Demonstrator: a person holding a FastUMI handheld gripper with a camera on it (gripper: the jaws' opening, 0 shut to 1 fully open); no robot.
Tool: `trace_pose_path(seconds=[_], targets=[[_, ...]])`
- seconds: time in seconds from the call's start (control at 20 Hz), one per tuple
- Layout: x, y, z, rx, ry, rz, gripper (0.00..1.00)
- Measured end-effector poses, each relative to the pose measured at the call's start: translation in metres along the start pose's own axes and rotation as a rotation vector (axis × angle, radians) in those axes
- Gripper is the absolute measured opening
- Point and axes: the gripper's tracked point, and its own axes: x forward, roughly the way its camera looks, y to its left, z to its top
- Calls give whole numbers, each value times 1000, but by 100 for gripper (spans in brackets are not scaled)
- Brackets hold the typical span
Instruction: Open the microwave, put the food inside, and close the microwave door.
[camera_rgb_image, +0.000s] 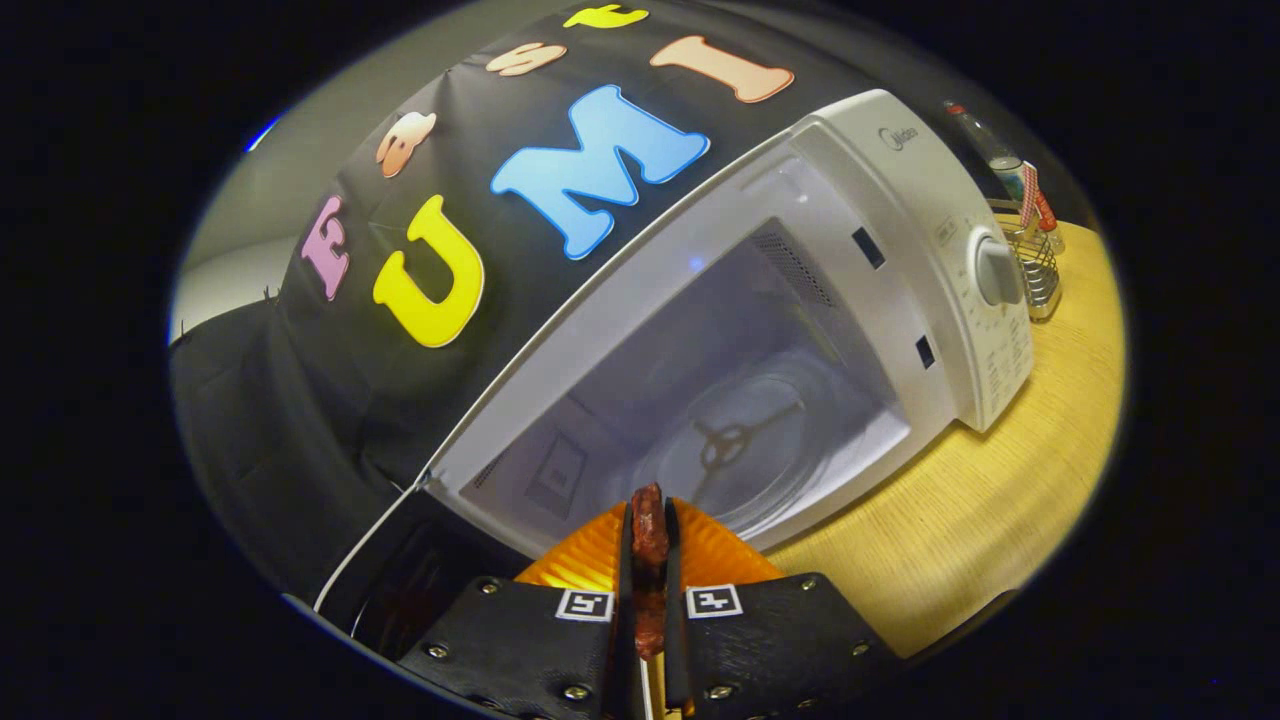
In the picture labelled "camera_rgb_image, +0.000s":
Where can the clear bottle with red label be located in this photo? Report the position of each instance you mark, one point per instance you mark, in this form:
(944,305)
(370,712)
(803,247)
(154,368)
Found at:
(985,140)

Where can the red white striped packet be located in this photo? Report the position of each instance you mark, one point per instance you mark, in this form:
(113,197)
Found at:
(1030,195)

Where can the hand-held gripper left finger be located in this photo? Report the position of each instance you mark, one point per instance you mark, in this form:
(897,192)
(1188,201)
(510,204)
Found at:
(626,640)

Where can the reddish brown meat strip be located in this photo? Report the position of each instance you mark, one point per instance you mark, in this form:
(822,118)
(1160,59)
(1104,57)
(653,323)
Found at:
(650,540)

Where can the white toaster oven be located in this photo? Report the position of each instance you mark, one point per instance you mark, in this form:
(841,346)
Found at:
(850,170)

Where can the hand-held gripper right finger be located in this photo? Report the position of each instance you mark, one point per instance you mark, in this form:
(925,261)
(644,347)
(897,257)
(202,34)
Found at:
(676,660)

